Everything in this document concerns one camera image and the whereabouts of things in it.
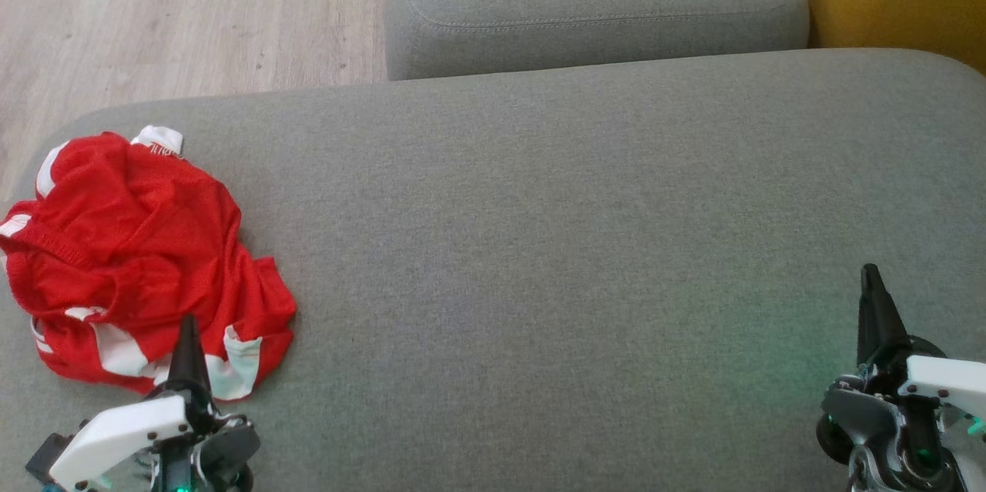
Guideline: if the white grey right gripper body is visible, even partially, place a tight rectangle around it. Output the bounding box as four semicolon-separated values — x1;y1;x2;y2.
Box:
816;334;986;492

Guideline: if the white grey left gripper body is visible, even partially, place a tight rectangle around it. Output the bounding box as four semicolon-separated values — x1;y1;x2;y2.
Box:
25;388;261;492

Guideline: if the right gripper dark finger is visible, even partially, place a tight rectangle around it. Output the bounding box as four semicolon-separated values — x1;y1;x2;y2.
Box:
857;263;911;370

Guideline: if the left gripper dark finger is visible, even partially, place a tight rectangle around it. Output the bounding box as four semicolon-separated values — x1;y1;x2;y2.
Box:
165;314;213;401

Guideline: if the red jersey with number print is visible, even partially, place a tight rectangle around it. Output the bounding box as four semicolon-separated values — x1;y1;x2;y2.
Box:
0;125;244;317

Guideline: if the large grey sofa seat cushion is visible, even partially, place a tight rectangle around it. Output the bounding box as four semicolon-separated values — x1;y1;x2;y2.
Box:
0;48;986;492

